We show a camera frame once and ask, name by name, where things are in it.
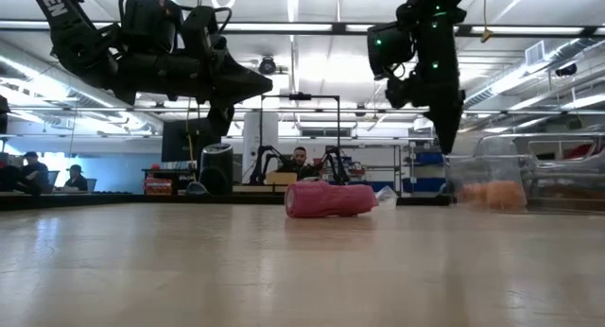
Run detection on clear zip bag with roll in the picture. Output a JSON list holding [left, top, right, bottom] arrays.
[[443, 136, 529, 213]]

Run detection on yellow hanging cord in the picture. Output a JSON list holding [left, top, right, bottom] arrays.
[[480, 0, 495, 43]]

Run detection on pink elastic bandage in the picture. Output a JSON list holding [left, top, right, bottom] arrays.
[[285, 180, 379, 219]]

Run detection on red storage bin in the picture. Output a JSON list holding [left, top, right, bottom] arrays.
[[562, 144, 596, 161]]

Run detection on black metal camera gantry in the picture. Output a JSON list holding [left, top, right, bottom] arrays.
[[259, 93, 342, 151]]

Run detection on white ceiling vent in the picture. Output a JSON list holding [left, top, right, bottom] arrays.
[[525, 40, 550, 67]]

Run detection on tan cardboard box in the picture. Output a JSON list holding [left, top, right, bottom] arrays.
[[265, 170, 299, 186]]

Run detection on person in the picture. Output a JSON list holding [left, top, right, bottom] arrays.
[[63, 163, 90, 192], [0, 150, 50, 196], [278, 146, 322, 181]]

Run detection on red storage crates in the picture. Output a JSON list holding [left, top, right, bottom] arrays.
[[143, 175, 175, 197]]

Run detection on black mounted camera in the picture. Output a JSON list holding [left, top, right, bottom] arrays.
[[258, 56, 278, 77]]

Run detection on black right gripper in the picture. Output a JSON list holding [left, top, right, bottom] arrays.
[[385, 57, 467, 156]]

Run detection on blue storage bins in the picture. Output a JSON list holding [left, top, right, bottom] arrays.
[[401, 150, 445, 194]]

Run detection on orange bandage roll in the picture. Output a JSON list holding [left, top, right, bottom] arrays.
[[457, 180, 527, 212]]

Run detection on black ceiling fixture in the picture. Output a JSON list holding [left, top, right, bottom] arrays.
[[554, 61, 579, 77]]

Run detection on wooden workbench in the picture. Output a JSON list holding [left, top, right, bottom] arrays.
[[233, 183, 374, 195]]

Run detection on black monitor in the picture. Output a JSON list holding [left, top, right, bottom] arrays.
[[161, 117, 223, 164]]

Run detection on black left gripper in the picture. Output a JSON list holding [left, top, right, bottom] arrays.
[[179, 4, 274, 139]]

